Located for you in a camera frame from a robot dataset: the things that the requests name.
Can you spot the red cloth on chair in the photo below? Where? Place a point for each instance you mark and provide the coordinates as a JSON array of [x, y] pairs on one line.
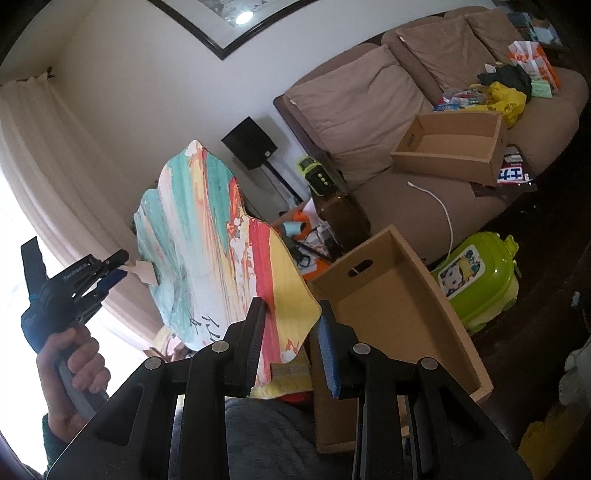
[[298, 398]]

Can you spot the yellow checked tablecloth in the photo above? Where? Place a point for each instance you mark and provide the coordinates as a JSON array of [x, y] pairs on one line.
[[286, 381]]

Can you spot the white curtain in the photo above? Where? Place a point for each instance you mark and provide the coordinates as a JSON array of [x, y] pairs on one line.
[[55, 175]]

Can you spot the teal orange toy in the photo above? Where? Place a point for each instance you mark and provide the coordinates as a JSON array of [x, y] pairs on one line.
[[293, 228]]

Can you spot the yellow plastic bag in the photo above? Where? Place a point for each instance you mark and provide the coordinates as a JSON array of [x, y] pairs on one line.
[[508, 99]]

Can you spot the black speaker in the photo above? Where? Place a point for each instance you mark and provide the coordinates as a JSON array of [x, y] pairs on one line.
[[249, 143]]

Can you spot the dark green cloth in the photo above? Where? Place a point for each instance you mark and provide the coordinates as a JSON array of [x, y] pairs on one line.
[[508, 74]]

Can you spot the black white printed bag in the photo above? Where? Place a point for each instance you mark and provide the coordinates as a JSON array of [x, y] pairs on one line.
[[512, 173]]

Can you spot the person's grey trousers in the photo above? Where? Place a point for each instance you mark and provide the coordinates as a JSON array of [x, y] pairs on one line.
[[268, 438]]

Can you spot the brown sofa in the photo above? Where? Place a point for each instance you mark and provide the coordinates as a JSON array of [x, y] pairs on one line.
[[415, 203]]

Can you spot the colourful painted hand fan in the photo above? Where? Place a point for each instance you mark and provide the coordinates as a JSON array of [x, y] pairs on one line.
[[207, 240]]

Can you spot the white patterned cloth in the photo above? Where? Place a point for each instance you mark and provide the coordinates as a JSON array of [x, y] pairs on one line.
[[579, 369]]

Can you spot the person's left hand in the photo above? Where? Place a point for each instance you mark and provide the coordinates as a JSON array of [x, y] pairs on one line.
[[51, 369]]

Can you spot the brown sofa cushion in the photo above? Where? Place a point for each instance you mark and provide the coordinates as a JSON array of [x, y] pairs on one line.
[[494, 32], [360, 106], [443, 50]]

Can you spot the black framed wall picture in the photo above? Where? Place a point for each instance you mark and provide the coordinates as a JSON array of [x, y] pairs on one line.
[[207, 23]]

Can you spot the black speaker stand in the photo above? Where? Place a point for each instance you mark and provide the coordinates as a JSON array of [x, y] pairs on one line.
[[277, 177]]

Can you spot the brown cardboard box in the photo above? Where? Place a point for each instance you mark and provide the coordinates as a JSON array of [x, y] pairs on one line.
[[443, 161], [392, 300]]

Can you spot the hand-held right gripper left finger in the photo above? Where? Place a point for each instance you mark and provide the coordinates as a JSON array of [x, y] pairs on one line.
[[255, 350]]

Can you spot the light green packet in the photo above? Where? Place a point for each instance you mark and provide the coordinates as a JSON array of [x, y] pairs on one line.
[[542, 88]]

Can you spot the green children's suitcase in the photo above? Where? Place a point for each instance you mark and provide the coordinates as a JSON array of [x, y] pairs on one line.
[[485, 277]]

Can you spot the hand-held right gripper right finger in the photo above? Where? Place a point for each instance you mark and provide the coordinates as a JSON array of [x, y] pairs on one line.
[[330, 360]]

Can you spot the small grey gadget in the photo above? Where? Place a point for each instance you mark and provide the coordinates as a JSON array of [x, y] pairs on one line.
[[576, 300]]

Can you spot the dark cluttered shelf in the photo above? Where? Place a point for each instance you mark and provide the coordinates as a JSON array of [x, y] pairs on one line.
[[540, 30]]

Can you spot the lime green black device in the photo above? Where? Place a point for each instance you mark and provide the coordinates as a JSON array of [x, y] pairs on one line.
[[318, 177]]

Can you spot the dark wooden post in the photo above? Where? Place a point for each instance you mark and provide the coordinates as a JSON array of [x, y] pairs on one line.
[[344, 217]]

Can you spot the pile of colourful packets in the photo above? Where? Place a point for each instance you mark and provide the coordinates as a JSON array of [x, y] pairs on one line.
[[455, 99]]

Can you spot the yellow cloth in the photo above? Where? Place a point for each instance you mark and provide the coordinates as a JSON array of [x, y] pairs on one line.
[[549, 434]]

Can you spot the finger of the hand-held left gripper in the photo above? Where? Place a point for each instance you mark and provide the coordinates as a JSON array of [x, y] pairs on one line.
[[117, 257], [113, 279]]

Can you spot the person's left forearm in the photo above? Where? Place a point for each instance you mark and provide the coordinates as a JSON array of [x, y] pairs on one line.
[[53, 445]]

